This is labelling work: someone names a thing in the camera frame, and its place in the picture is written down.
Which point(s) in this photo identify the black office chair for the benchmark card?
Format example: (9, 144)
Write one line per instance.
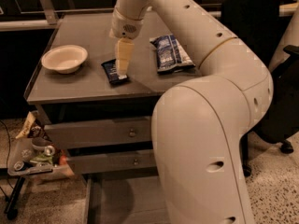
(276, 42)

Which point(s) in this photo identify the dark blue rxbar wrapper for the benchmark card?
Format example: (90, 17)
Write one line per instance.
(111, 73)

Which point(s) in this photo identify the grey top drawer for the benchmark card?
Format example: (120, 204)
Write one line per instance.
(96, 133)

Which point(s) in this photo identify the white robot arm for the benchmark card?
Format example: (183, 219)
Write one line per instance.
(197, 125)

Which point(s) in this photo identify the white paper bowl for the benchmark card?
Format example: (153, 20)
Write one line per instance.
(65, 59)

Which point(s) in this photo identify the silver soda can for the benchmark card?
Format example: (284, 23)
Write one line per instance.
(19, 166)

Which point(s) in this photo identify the brass top drawer knob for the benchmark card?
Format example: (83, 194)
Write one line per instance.
(132, 133)

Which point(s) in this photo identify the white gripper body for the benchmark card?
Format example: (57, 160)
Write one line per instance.
(125, 27)

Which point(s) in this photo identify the grey middle drawer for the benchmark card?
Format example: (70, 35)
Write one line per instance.
(110, 162)

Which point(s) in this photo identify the blue white chip bag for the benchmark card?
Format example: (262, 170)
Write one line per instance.
(170, 55)

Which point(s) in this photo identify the tan snack bag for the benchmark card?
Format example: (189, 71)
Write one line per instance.
(26, 128)

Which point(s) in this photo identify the black stand leg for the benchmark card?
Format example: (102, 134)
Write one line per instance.
(10, 211)

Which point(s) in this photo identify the clear plastic bin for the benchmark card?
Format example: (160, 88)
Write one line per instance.
(43, 160)

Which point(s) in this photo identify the grey drawer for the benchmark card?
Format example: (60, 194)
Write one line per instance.
(129, 197)
(110, 162)
(96, 133)

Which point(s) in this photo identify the grey bottom drawer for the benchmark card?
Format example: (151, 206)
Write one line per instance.
(129, 197)

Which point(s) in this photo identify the metal railing bar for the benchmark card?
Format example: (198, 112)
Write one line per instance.
(28, 24)

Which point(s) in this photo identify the grey drawer cabinet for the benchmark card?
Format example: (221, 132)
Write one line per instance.
(86, 94)

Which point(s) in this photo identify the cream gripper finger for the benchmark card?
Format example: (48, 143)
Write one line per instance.
(123, 52)

